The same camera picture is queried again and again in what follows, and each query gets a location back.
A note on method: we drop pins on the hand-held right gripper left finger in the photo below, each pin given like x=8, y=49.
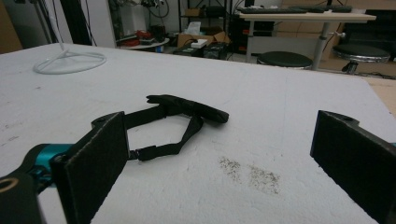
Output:
x=93, y=161

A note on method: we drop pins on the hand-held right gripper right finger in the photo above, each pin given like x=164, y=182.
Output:
x=355, y=158

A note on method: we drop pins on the black round stool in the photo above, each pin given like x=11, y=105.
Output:
x=361, y=53
x=284, y=59

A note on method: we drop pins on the round white low table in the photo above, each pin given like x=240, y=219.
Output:
x=146, y=45

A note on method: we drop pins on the light wooden desk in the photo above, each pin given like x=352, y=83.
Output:
x=308, y=17

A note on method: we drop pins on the cardboard box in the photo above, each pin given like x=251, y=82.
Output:
x=199, y=39

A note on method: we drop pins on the black equipment case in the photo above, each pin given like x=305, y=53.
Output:
x=214, y=50

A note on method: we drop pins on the black keyboard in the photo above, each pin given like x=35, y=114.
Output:
x=271, y=10

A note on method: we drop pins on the black metal shelf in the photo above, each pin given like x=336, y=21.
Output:
x=204, y=15

